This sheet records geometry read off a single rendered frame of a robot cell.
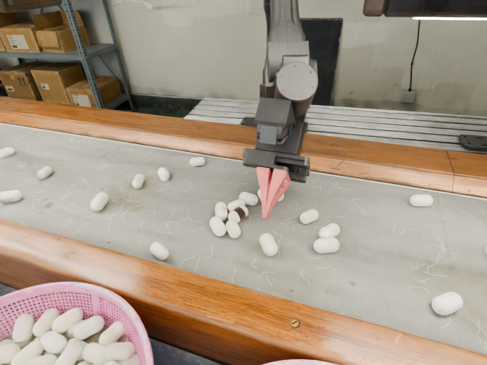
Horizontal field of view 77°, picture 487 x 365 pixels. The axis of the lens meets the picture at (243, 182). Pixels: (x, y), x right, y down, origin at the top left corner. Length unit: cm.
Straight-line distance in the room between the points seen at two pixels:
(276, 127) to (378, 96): 221
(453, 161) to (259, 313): 47
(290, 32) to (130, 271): 44
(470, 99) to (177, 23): 222
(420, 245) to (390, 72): 211
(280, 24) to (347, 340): 47
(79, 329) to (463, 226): 54
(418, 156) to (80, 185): 64
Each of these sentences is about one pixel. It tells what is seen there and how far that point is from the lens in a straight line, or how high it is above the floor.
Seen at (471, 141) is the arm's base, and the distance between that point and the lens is 99.
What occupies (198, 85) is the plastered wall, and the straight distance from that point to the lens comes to 278.
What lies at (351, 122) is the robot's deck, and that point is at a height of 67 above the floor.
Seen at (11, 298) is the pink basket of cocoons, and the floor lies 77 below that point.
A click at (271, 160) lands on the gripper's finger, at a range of 46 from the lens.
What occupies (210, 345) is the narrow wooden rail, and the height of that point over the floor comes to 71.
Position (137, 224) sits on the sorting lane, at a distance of 52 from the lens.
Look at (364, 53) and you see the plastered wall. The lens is 249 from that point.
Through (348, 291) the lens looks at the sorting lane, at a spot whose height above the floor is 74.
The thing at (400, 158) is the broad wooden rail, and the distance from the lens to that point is 65.
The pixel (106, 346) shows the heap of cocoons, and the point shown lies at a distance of 41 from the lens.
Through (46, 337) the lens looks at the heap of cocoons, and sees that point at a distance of 44.
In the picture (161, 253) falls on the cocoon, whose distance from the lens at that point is 44.
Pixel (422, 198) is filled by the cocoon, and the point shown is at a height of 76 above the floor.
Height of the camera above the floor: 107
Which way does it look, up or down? 36 degrees down
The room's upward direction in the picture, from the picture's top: 2 degrees counter-clockwise
